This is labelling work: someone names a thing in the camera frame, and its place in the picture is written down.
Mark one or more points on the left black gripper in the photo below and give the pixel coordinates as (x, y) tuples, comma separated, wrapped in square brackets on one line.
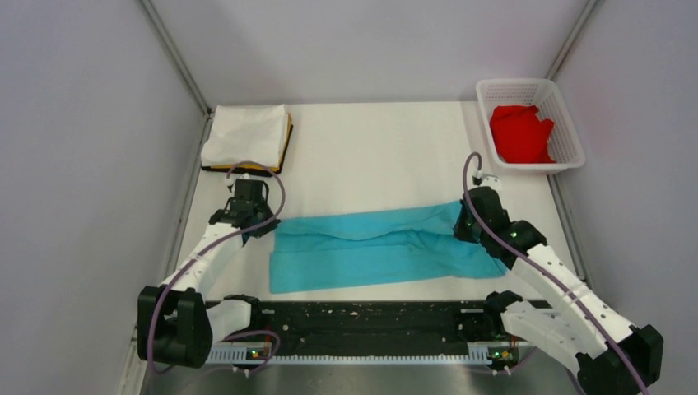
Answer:
[(267, 228)]

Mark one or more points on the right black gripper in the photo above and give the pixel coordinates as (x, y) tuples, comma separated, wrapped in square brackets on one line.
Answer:
[(460, 232)]

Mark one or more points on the teal t shirt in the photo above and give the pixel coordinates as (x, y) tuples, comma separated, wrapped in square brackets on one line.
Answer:
[(374, 248)]

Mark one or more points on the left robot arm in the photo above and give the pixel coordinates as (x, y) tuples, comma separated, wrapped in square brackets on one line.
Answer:
[(176, 325)]

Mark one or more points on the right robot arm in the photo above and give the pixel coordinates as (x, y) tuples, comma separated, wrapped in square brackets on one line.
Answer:
[(605, 352)]

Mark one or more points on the folded white t shirt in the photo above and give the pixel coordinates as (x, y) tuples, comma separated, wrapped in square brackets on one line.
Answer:
[(254, 132)]

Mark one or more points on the red t shirt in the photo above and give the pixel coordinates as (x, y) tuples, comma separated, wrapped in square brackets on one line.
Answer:
[(520, 136)]

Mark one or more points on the white plastic basket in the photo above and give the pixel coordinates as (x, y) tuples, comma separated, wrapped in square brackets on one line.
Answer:
[(563, 146)]

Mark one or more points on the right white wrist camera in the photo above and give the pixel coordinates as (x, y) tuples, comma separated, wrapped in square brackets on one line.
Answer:
[(491, 181)]

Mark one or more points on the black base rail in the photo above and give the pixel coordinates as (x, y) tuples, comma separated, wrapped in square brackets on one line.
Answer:
[(370, 328)]

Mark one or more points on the white slotted cable duct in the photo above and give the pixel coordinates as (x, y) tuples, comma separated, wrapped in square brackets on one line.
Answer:
[(237, 354)]

